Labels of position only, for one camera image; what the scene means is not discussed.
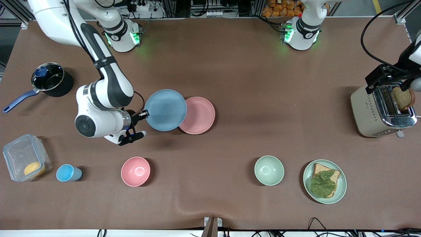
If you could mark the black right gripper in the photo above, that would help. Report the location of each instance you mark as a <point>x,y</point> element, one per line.
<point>134,117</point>

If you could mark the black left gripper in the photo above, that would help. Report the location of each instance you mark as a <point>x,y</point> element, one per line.
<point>403,62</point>

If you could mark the light blue plate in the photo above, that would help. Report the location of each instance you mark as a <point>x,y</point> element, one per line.
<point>166,110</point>

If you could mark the pink plate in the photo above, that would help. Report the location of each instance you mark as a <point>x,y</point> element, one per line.
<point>200,117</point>

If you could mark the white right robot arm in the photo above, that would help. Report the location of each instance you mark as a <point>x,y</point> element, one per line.
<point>98,115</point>

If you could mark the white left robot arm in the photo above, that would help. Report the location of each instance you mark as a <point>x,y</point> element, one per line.
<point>304,36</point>

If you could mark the brown toast slice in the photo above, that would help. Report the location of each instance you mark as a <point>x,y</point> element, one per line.
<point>403,98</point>

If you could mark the beige steel toaster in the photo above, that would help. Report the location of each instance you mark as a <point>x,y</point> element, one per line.
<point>366,113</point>

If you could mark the pink bowl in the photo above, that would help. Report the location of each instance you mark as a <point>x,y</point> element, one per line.
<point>135,171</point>

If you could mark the light blue cup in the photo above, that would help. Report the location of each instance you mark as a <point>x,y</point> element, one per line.
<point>65,173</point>

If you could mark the bread slice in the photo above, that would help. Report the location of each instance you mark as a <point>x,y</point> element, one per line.
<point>320,168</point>

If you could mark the white power strip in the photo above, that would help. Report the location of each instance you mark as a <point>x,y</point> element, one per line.
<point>142,6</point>

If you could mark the glass lid blue knob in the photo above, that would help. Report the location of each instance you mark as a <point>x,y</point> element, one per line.
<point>41,71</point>

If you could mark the pale green plate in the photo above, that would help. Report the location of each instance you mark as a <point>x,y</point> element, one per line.
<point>342,187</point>

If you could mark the brown table cover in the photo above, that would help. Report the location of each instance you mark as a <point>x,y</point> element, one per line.
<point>250,72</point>

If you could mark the green lettuce leaf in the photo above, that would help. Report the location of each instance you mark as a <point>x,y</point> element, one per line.
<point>322,186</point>

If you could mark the yellow round food piece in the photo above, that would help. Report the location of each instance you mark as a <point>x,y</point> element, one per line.
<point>34,169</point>

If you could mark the clear plastic lidded container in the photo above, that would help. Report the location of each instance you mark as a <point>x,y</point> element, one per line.
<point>21,154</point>

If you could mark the pale green bowl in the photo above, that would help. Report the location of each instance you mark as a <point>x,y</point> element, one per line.
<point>269,170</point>

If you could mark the aluminium corner bracket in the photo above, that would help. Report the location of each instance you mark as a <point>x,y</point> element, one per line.
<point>400,18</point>

